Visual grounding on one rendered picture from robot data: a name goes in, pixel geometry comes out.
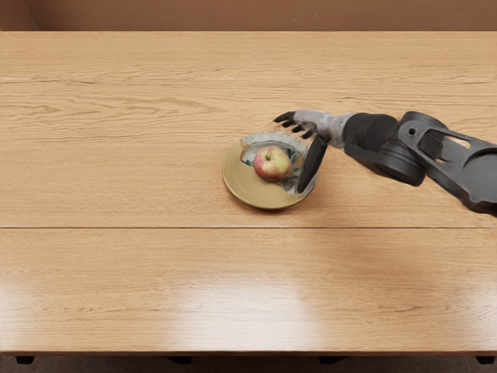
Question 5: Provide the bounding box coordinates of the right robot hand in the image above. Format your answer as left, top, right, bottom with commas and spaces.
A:
273, 109, 350, 193

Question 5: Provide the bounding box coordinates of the red yellow apple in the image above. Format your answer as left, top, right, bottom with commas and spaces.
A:
253, 145, 292, 183

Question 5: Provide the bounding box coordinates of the gold patterned plate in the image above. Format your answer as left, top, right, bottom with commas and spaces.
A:
221, 131, 318, 211

